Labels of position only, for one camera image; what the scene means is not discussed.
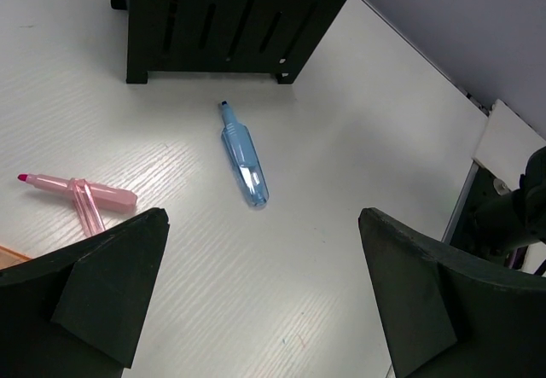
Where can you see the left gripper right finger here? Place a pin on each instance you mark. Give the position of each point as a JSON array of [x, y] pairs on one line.
[[446, 313]]

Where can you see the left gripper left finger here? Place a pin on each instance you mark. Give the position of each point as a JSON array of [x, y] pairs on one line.
[[79, 311]]

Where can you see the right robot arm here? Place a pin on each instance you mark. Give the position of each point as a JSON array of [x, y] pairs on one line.
[[532, 189]]

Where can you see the pink translucent highlighter cap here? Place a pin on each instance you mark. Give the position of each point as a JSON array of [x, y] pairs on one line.
[[86, 208]]

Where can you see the pink translucent highlighter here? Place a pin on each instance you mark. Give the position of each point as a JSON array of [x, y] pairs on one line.
[[112, 199]]

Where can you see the blue translucent highlighter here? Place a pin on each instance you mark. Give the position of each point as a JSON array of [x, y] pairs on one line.
[[243, 158]]

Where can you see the black slotted organizer box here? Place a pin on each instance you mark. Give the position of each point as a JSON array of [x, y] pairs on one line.
[[275, 37]]

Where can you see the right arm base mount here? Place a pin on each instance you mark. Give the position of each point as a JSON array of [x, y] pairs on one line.
[[489, 221]]

